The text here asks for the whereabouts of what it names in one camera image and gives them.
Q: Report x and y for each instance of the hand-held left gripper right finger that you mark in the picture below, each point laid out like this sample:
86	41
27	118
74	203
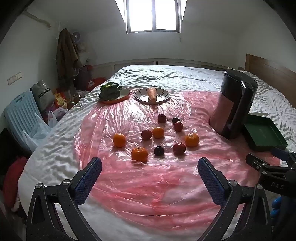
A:
211	183

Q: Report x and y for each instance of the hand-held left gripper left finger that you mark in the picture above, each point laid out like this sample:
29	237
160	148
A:
89	180

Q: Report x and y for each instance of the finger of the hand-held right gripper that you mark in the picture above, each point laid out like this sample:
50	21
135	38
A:
282	153
254	162

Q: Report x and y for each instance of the green tray box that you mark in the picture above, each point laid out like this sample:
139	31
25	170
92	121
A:
263	134

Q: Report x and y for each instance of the orange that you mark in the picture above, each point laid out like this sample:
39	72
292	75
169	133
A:
119	140
139	154
158	132
191	139

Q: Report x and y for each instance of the dark plum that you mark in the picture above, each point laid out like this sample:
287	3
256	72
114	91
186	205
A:
158	150
175	120

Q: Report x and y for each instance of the red plum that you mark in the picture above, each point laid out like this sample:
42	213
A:
161	118
178	127

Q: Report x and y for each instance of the red plum back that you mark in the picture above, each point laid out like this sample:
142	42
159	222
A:
161	118

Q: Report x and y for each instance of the person's right hand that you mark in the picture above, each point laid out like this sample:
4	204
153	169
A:
276	205

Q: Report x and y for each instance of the pink plastic sheet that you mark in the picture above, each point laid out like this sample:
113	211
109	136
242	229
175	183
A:
143	180

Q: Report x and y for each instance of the clear plastic bag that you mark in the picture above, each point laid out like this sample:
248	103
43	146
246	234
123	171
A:
34	134

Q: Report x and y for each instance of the white plastic bag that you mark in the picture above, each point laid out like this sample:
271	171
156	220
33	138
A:
52	118

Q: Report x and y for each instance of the red cloth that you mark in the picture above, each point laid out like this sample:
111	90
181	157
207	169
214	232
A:
13	178

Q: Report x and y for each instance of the yellow boxes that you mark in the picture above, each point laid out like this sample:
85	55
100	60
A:
61	98

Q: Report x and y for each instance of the green leafy vegetable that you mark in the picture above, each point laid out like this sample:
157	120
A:
109	90

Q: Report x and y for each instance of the orange plate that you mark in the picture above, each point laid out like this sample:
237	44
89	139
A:
124	93

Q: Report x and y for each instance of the grey bag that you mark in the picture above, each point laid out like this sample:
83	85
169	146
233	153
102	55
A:
44	95

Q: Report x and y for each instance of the red bag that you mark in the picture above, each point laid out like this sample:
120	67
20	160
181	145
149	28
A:
96	82

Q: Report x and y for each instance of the blue plastic folding chair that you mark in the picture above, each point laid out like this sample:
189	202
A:
18	111

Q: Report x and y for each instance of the striped white plate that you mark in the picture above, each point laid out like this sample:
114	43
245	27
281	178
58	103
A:
141	96

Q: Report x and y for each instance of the maroon cabinet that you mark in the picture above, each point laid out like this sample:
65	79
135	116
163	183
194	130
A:
83	77

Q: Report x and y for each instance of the carrot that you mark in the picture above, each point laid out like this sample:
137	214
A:
152	93

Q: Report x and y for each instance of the white fan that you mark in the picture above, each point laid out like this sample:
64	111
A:
75	36
75	70

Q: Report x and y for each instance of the brown coat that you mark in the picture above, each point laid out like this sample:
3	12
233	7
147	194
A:
66	58

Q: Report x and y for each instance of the white radiator cover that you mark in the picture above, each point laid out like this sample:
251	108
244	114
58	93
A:
138	63

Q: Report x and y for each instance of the window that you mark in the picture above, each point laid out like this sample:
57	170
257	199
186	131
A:
141	14

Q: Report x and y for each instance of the wall socket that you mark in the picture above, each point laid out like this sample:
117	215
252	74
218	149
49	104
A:
14	78

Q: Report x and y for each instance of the wall pipe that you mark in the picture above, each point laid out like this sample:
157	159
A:
38	20

